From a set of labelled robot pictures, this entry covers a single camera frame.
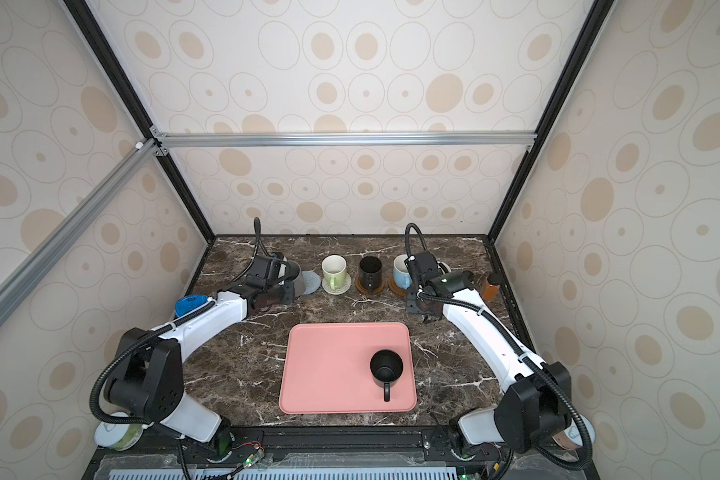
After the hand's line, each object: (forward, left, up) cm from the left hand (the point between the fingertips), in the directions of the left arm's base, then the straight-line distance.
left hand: (297, 282), depth 90 cm
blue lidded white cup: (-5, +33, -3) cm, 34 cm away
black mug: (+8, -22, -3) cm, 24 cm away
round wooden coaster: (+9, -18, -12) cm, 23 cm away
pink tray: (-22, -16, -11) cm, 29 cm away
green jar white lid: (-40, +36, -5) cm, 55 cm away
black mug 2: (-22, -27, -8) cm, 36 cm away
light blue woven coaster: (+9, -1, -12) cm, 15 cm away
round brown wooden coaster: (+6, -31, -12) cm, 34 cm away
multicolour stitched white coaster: (+3, -9, -7) cm, 12 cm away
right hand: (-8, -36, +3) cm, 37 cm away
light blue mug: (+6, -33, -5) cm, 34 cm away
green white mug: (+11, -10, -7) cm, 16 cm away
